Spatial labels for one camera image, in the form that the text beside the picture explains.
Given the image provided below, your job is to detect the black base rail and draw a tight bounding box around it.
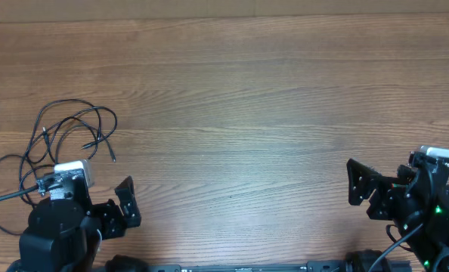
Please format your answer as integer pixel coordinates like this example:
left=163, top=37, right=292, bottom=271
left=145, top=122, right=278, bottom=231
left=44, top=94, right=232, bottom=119
left=91, top=255, right=412, bottom=272

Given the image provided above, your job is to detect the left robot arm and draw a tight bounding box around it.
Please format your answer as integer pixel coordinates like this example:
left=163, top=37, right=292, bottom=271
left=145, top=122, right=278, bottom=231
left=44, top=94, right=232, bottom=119
left=8, top=172, right=141, bottom=271

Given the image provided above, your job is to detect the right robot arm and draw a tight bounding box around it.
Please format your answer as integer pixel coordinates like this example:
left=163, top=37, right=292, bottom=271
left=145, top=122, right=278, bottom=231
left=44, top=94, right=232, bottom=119
left=346, top=146, right=449, bottom=271

